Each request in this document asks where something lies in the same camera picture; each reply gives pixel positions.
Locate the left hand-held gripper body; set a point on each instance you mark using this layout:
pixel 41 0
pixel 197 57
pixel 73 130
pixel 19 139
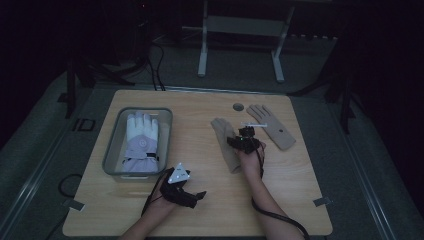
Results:
pixel 176 186

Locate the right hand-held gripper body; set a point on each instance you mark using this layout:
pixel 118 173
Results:
pixel 248 141

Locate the plain beige glove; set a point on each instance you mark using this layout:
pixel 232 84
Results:
pixel 223 136

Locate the purple and white glove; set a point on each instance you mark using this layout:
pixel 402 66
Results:
pixel 141 143

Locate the clear grey-rimmed plastic bin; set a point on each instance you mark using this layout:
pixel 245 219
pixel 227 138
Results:
pixel 115 146

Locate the person's left hand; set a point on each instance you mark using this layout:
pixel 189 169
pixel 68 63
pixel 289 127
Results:
pixel 158 206

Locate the beige glove with dark dot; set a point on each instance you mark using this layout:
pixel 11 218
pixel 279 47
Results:
pixel 278 135

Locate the round grey table grommet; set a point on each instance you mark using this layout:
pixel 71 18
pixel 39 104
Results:
pixel 238 107

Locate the grey tape strip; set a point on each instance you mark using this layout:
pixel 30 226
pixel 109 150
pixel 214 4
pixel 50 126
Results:
pixel 75 205
pixel 322 201

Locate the black tripod stand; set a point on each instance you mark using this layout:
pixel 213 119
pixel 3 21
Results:
pixel 70 90
pixel 345 100

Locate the white metal stand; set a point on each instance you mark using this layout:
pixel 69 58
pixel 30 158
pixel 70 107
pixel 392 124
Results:
pixel 245 26

